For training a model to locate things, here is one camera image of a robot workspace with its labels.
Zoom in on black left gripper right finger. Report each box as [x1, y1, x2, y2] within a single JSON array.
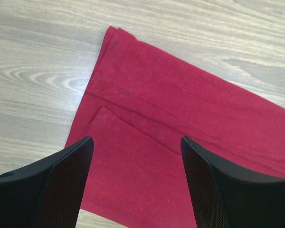
[[180, 136, 285, 228]]

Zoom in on dark red t shirt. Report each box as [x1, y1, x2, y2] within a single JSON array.
[[66, 27, 285, 228]]

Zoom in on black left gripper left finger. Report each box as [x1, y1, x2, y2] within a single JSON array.
[[0, 136, 94, 228]]

